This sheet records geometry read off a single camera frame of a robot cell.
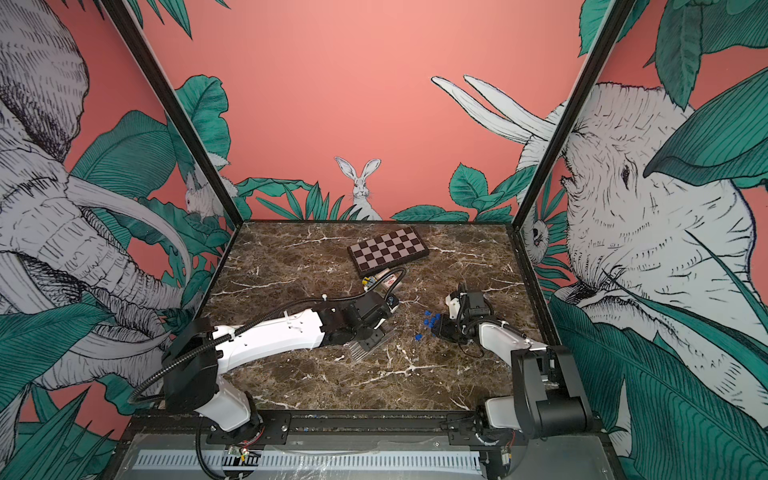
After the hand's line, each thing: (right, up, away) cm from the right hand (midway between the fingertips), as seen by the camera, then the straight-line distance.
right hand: (432, 323), depth 90 cm
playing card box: (-13, +12, +11) cm, 21 cm away
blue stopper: (-4, -4, 0) cm, 6 cm away
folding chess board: (-14, +22, +17) cm, 31 cm away
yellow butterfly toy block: (-22, +12, +11) cm, 27 cm away
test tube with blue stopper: (-23, -8, -3) cm, 24 cm away
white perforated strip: (-33, -28, -20) cm, 48 cm away
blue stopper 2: (-2, 0, +3) cm, 3 cm away
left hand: (-16, +2, -9) cm, 18 cm away
